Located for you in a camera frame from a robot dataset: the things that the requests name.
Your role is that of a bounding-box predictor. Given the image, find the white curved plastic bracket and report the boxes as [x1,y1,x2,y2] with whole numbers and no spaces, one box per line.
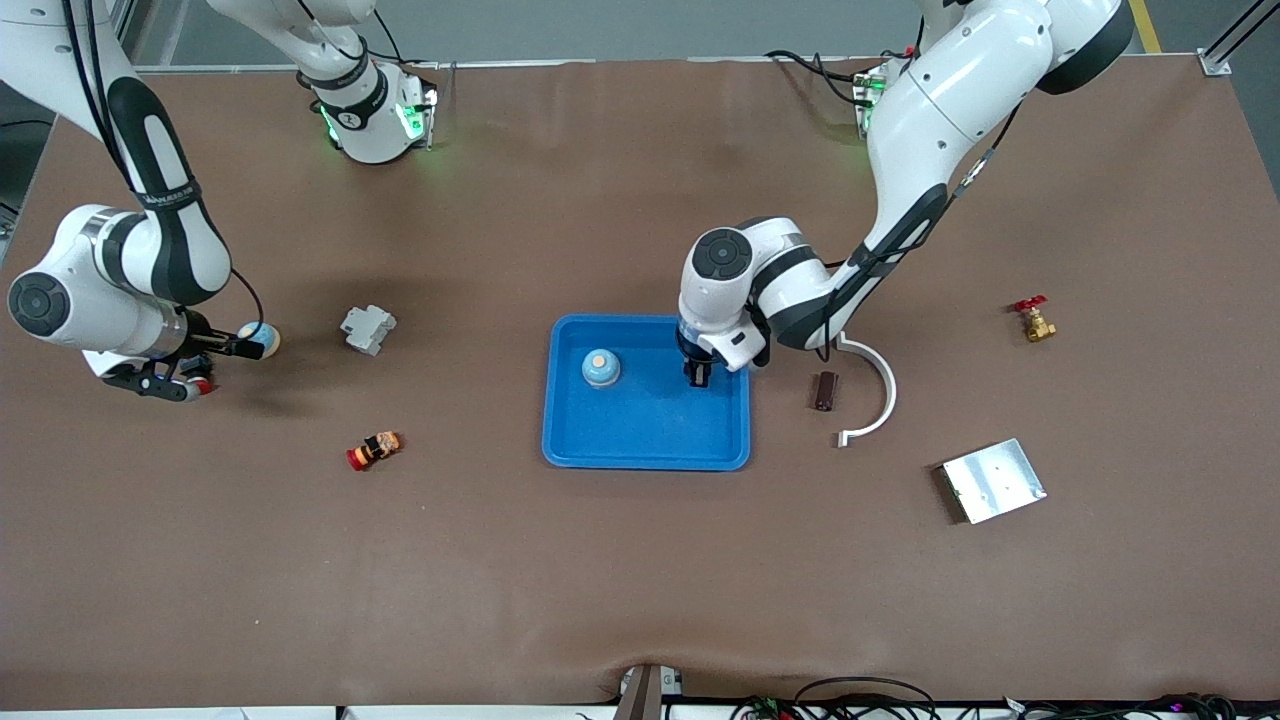
[835,331,898,448]

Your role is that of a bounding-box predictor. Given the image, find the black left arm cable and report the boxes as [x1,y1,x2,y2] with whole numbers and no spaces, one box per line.
[812,100,1023,363]

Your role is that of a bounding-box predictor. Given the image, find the black cable bundle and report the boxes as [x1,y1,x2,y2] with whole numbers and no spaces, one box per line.
[1000,690,1241,720]

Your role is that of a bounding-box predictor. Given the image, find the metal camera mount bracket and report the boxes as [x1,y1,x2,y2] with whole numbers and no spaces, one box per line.
[612,662,689,720]

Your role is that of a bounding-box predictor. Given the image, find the aluminium frame profile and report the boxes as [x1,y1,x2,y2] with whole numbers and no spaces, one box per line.
[118,0,166,71]
[1197,0,1280,78]

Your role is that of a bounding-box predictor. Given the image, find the black left base cable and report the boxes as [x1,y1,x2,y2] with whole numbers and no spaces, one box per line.
[765,48,873,103]

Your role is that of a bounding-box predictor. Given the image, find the brass valve red handle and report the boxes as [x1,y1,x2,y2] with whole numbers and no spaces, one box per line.
[1012,296,1058,344]

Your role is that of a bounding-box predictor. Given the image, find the black base cable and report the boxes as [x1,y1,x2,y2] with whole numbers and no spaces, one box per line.
[765,48,873,103]
[340,0,441,96]

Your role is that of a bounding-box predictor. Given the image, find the white circuit breaker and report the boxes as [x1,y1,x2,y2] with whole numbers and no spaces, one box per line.
[339,304,399,357]

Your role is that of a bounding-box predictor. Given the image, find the black right base cable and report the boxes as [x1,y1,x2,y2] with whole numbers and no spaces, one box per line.
[340,0,441,96]

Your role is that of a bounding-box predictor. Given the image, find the blue plastic tray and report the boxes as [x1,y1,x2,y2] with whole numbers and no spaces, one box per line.
[541,315,751,472]

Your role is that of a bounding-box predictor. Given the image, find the silver metal plate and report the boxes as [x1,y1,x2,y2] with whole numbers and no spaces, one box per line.
[940,438,1048,525]

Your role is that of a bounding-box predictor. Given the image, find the black looped cable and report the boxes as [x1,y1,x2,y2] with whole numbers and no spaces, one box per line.
[793,676,941,720]

